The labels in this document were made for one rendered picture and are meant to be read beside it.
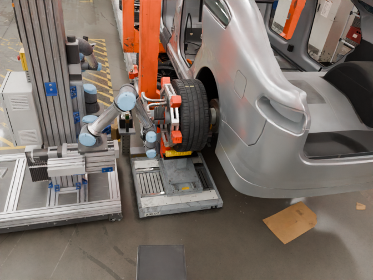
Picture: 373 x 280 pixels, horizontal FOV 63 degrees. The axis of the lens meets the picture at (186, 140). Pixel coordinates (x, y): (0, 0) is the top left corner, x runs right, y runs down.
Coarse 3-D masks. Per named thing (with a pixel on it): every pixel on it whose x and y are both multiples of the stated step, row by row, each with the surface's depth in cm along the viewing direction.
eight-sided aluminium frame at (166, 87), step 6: (168, 84) 268; (162, 90) 280; (168, 90) 260; (162, 96) 290; (168, 96) 255; (174, 120) 250; (162, 126) 298; (162, 132) 296; (168, 138) 289; (168, 144) 269; (174, 144) 266
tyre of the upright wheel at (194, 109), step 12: (180, 84) 258; (192, 84) 260; (192, 96) 253; (204, 96) 255; (180, 108) 253; (192, 108) 249; (204, 108) 252; (192, 120) 250; (204, 120) 253; (192, 132) 253; (204, 132) 257; (180, 144) 261; (192, 144) 263; (204, 144) 267
